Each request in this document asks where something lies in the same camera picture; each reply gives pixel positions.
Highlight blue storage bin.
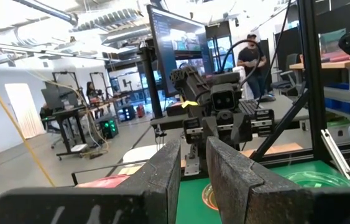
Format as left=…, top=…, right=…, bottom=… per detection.
left=323, top=82, right=350, bottom=118

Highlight white flat box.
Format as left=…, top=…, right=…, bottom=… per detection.
left=70, top=142, right=89, bottom=154

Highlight computer tower green lights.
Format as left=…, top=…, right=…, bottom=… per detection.
left=99, top=116, right=120, bottom=140

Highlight silver metal bracket strip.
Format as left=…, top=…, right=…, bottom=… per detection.
left=320, top=129, right=350, bottom=182

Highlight black work table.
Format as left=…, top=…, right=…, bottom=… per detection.
left=39, top=104, right=89, bottom=160

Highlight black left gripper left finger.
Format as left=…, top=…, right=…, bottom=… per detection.
left=0, top=138, right=182, bottom=224

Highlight brown cardboard sheet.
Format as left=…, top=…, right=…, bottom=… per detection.
left=241, top=142, right=305, bottom=158

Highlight yellow tape tag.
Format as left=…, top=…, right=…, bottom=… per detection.
left=181, top=100, right=199, bottom=110

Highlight black monitor stand pole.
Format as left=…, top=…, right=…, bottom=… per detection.
left=138, top=42, right=163, bottom=119

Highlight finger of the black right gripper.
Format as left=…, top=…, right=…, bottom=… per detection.
left=230, top=112, right=253, bottom=146
left=201, top=115, right=222, bottom=144

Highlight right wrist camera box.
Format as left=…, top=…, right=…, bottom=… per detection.
left=210, top=83, right=237, bottom=112

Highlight transparent green plate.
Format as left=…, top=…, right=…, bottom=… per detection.
left=283, top=170, right=350, bottom=189

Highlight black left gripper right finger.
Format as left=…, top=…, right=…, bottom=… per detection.
left=206, top=136, right=350, bottom=224

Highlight grey computer desk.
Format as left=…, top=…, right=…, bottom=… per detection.
left=149, top=94, right=311, bottom=132

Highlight computer mouse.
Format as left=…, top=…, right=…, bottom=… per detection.
left=259, top=93, right=277, bottom=103

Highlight white tower air purifier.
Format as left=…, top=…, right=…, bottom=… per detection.
left=232, top=65, right=247, bottom=100

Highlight dark office chair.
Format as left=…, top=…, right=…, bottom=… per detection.
left=269, top=53, right=302, bottom=98

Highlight yellow hanging rope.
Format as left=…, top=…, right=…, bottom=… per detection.
left=0, top=55, right=57, bottom=188

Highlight lit computer monitor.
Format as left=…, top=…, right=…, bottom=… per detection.
left=146, top=4, right=214, bottom=98

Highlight small black desktop box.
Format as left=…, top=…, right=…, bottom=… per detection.
left=165, top=101, right=188, bottom=118

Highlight black keyboard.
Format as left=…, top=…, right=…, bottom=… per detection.
left=238, top=98, right=264, bottom=118

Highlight wooden top workbench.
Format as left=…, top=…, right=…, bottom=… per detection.
left=289, top=58, right=350, bottom=123

